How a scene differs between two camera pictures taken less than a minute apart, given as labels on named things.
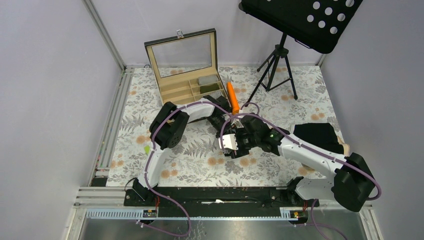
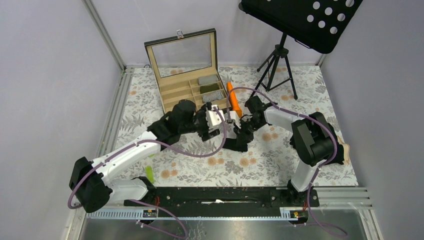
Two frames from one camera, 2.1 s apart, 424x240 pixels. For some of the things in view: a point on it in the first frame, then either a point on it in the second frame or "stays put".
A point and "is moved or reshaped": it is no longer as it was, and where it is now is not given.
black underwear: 233,156 is moved or reshaped
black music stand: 315,24 stays put
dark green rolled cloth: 209,88 stays put
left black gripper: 229,126 to 205,134
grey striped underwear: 216,94 stays put
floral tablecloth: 280,97 stays put
